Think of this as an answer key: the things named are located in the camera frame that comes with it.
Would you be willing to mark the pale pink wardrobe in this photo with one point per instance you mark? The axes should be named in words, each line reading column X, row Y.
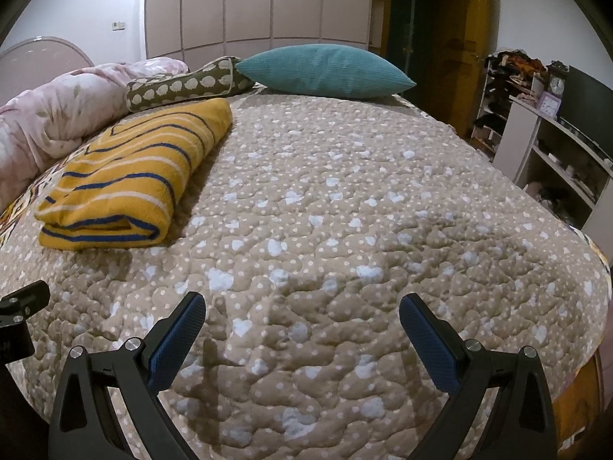
column 249, row 0

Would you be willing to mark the cluttered shoe rack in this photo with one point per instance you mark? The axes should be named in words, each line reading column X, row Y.
column 493, row 96

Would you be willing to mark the pink floral duvet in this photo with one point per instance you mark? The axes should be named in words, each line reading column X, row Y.
column 48, row 105

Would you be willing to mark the pink alarm clock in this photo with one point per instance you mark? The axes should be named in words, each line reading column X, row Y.
column 549, row 104

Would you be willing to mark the black television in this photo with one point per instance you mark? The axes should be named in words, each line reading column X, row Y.
column 584, row 100

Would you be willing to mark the yellow wooden door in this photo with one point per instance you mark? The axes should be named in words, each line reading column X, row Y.
column 471, row 33

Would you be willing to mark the beige quilted dotted bedspread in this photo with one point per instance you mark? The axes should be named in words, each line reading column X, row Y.
column 359, row 201

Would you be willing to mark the pale pink headboard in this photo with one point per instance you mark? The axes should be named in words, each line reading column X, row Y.
column 48, row 50

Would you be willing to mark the dark mantel clock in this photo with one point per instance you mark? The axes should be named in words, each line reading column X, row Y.
column 557, row 87

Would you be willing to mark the white shelf unit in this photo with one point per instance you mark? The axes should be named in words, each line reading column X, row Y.
column 519, row 129

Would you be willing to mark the teal ribbed pillow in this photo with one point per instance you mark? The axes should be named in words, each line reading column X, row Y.
column 321, row 69

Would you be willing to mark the olive patterned bolster pillow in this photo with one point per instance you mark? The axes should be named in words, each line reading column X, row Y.
column 182, row 86

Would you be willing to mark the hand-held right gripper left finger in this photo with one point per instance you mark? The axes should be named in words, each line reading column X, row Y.
column 177, row 340

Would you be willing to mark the yellow striped blanket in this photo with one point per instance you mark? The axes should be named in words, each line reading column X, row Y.
column 134, row 167

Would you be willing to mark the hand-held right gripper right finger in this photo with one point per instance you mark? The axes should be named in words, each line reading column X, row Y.
column 431, row 340

